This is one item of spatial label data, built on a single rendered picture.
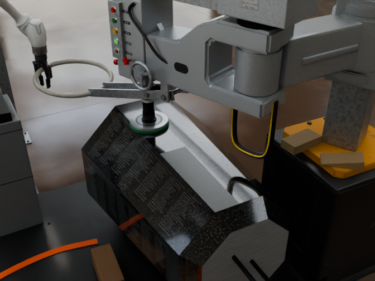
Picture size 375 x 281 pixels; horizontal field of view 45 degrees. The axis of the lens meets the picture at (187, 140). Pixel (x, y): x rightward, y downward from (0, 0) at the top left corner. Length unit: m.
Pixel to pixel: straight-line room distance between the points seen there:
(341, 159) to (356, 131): 0.18
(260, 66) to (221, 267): 0.87
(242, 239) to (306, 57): 0.81
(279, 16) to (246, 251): 1.01
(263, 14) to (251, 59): 0.21
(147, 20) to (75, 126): 2.25
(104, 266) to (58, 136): 1.75
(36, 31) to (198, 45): 1.25
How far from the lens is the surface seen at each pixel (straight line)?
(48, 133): 4.21
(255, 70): 1.84
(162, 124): 2.47
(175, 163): 2.20
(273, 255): 2.20
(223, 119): 4.26
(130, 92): 2.45
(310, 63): 2.01
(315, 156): 2.43
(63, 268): 2.89
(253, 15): 1.73
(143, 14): 2.15
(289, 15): 1.69
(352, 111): 2.42
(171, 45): 2.07
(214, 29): 1.89
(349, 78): 2.29
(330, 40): 2.05
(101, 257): 2.73
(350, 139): 2.49
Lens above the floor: 2.08
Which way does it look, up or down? 32 degrees down
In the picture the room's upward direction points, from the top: straight up
